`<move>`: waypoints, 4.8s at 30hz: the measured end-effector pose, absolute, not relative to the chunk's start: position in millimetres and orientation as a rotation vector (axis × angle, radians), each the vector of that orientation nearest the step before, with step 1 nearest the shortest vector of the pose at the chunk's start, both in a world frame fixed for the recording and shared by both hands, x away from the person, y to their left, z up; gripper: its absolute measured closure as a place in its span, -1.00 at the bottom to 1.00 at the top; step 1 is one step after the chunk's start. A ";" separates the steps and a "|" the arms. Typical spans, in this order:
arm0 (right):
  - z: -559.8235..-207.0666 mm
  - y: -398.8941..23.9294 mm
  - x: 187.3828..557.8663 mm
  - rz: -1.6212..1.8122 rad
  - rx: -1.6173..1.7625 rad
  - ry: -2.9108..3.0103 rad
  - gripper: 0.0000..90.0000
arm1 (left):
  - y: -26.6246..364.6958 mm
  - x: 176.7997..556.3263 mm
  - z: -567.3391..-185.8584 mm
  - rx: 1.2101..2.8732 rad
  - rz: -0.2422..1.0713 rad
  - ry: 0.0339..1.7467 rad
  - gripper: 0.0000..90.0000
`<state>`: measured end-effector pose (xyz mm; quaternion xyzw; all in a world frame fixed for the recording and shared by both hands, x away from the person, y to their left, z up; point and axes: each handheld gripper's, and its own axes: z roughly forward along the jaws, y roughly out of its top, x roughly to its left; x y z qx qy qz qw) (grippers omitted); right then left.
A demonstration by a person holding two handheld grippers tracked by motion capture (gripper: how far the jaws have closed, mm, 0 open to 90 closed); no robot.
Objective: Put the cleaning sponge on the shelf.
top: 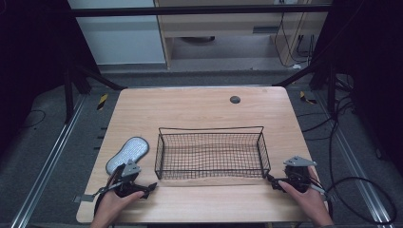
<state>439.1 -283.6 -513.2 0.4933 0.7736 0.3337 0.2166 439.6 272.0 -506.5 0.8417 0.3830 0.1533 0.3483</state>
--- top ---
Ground yellow black striped tape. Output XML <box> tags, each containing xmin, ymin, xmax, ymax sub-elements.
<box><xmin>298</xmin><ymin>90</ymin><xmax>317</xmax><ymax>105</ymax></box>
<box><xmin>96</xmin><ymin>92</ymin><xmax>109</xmax><ymax>111</ymax></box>

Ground person's right hand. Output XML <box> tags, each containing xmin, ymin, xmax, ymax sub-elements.
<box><xmin>277</xmin><ymin>166</ymin><xmax>335</xmax><ymax>227</ymax></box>

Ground black horizontal frame bar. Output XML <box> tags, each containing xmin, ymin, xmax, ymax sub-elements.
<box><xmin>69</xmin><ymin>4</ymin><xmax>334</xmax><ymax>18</ymax></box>

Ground person's left hand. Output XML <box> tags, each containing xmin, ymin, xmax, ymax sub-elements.
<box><xmin>90</xmin><ymin>190</ymin><xmax>145</xmax><ymax>226</ymax></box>

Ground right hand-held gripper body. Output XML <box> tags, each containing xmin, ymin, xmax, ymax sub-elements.
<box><xmin>278</xmin><ymin>155</ymin><xmax>318</xmax><ymax>194</ymax></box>

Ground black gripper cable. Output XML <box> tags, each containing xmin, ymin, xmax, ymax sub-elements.
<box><xmin>93</xmin><ymin>162</ymin><xmax>126</xmax><ymax>217</ymax></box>
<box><xmin>308</xmin><ymin>172</ymin><xmax>398</xmax><ymax>226</ymax></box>

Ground black wire basket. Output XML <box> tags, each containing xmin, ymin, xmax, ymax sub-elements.
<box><xmin>154</xmin><ymin>125</ymin><xmax>272</xmax><ymax>181</ymax></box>

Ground black metal frame stand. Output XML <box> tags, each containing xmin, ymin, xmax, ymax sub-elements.
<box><xmin>272</xmin><ymin>56</ymin><xmax>338</xmax><ymax>116</ymax></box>
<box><xmin>62</xmin><ymin>60</ymin><xmax>128</xmax><ymax>125</ymax></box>

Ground black hanging desk cables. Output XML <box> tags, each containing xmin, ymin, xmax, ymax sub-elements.
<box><xmin>273</xmin><ymin>12</ymin><xmax>317</xmax><ymax>68</ymax></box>

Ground aluminium floor rail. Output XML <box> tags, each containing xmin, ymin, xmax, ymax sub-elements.
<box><xmin>9</xmin><ymin>94</ymin><xmax>88</xmax><ymax>228</ymax></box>
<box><xmin>313</xmin><ymin>91</ymin><xmax>393</xmax><ymax>226</ymax></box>

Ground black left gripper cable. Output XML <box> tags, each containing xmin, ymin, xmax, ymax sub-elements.
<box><xmin>93</xmin><ymin>162</ymin><xmax>126</xmax><ymax>217</ymax></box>

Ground black floor cable bundle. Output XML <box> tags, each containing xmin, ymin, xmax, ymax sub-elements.
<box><xmin>296</xmin><ymin>73</ymin><xmax>359</xmax><ymax>179</ymax></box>

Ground thin black floor cable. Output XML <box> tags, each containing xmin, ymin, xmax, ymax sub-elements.
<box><xmin>18</xmin><ymin>108</ymin><xmax>48</xmax><ymax>130</ymax></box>

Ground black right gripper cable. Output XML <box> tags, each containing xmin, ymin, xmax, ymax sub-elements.
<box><xmin>308</xmin><ymin>172</ymin><xmax>398</xmax><ymax>226</ymax></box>

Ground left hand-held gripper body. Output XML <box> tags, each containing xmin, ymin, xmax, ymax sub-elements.
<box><xmin>111</xmin><ymin>159</ymin><xmax>151</xmax><ymax>200</ymax></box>

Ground white cabinet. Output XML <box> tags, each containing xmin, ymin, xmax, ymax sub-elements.
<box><xmin>67</xmin><ymin>0</ymin><xmax>167</xmax><ymax>67</ymax></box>

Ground grey tape piece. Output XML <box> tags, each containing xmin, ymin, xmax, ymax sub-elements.
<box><xmin>72</xmin><ymin>193</ymin><xmax>96</xmax><ymax>204</ymax></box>

